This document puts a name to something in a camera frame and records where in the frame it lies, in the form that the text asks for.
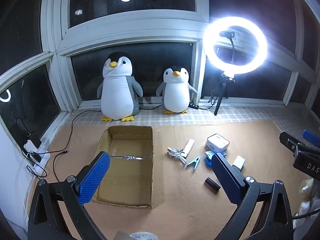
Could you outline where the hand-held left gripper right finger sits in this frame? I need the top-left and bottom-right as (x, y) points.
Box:
(211, 152), (294, 240)

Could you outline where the blue clothespin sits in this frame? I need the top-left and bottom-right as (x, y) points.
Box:
(185, 156), (202, 172)

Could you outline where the plaid blanket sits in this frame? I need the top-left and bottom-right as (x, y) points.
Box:
(59, 105), (313, 130)

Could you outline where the grey fuzzy cloth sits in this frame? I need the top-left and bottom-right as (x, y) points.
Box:
(129, 232), (159, 240)

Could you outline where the white power strip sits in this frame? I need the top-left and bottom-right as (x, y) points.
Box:
(24, 140), (50, 178)

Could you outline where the small white box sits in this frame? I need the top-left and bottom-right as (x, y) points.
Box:
(205, 134), (230, 153)

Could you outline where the small penguin plush toy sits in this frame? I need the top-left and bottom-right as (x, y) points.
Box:
(156, 65), (198, 115)

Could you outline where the black gooseneck phone holder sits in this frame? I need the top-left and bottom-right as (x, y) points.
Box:
(219, 31), (237, 64)

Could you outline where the white ring light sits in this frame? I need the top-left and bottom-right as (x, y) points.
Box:
(202, 17), (268, 75)

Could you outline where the cardboard box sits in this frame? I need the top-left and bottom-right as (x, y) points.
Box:
(91, 126), (154, 209)

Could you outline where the long black power cable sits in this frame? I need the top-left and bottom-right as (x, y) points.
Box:
(46, 102), (165, 155)

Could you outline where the black charging cable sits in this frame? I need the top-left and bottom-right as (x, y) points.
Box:
(35, 150), (69, 182)

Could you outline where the white power adapter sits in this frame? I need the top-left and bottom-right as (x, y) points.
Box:
(232, 155), (247, 172)

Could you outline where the white window frame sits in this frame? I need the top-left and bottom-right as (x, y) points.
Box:
(0, 0), (320, 113)

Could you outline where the small black cuboid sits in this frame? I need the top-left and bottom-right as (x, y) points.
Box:
(204, 177), (221, 194)

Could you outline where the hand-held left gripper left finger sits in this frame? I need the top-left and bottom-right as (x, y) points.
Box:
(27, 151), (118, 240)

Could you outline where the beige blanket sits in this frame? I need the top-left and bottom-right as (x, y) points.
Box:
(37, 120), (320, 240)

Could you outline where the white patterned lighter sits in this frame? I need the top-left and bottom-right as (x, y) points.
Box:
(181, 139), (195, 158)

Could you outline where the light blue plastic clip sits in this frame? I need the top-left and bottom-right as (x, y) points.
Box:
(205, 151), (227, 158)

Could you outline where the black ring light cable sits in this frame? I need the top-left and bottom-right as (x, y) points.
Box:
(199, 90), (220, 110)

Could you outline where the clear plastic bag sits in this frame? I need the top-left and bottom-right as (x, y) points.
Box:
(292, 177), (320, 230)

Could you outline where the black stand leg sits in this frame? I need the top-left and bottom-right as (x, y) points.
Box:
(214, 74), (235, 116)

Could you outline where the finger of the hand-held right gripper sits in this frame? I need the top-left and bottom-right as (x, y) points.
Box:
(302, 129), (320, 147)
(279, 131), (307, 153)

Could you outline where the large penguin plush toy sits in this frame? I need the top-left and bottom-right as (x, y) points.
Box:
(97, 52), (143, 123)

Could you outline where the thin white cable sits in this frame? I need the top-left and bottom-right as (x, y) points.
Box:
(17, 160), (29, 220)

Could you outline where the white usb cable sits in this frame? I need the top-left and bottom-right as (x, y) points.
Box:
(167, 147), (188, 167)

